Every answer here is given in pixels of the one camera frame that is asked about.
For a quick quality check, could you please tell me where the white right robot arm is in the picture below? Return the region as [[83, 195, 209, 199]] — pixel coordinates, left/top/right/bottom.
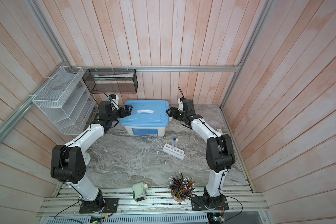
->
[[166, 97, 235, 211]]

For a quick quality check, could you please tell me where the blue capped test tube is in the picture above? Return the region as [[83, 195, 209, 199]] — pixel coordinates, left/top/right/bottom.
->
[[172, 138, 176, 149]]

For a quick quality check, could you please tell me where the round white wall clock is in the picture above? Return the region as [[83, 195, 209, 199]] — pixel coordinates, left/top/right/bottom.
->
[[83, 152, 91, 166]]

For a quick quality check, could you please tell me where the black mesh wall shelf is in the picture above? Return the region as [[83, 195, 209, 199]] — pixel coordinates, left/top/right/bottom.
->
[[83, 68, 138, 94]]

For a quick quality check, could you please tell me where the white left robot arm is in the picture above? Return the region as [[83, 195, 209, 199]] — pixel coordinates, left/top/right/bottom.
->
[[50, 100, 133, 213]]

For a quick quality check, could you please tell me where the white plastic storage bin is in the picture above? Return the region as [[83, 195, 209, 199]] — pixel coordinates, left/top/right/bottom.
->
[[124, 126, 166, 137]]

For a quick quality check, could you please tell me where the blue plastic bin lid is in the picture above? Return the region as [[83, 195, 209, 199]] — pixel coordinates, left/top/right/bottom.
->
[[119, 100, 169, 127]]

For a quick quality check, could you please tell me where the cup of coloured pencils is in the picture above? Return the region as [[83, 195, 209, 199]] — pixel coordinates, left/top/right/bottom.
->
[[169, 172, 195, 203]]

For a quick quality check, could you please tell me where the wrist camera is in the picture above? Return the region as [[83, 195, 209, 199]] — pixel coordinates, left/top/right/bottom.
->
[[109, 94, 119, 110], [177, 97, 186, 111]]

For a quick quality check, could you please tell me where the green white box device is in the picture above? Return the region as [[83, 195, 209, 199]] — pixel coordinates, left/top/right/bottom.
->
[[133, 182, 152, 202]]

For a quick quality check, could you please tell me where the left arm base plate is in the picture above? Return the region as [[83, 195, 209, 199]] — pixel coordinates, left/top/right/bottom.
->
[[79, 198, 119, 214]]

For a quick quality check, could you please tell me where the white wire wall rack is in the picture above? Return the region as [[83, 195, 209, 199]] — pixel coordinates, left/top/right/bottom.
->
[[33, 67, 96, 135]]

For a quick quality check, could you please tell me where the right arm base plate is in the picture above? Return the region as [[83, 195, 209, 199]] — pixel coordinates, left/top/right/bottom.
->
[[190, 195, 229, 211]]

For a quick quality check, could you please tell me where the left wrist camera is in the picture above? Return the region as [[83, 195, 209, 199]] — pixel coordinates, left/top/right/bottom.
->
[[109, 94, 119, 110]]

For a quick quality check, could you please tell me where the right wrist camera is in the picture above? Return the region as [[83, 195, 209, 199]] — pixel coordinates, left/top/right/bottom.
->
[[177, 97, 186, 111]]

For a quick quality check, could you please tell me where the aluminium horizontal wall rail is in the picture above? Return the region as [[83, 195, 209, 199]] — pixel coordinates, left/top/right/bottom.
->
[[80, 65, 240, 72]]

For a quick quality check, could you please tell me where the white test tube rack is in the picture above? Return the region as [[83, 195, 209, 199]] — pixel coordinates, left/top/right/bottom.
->
[[162, 143, 185, 160]]

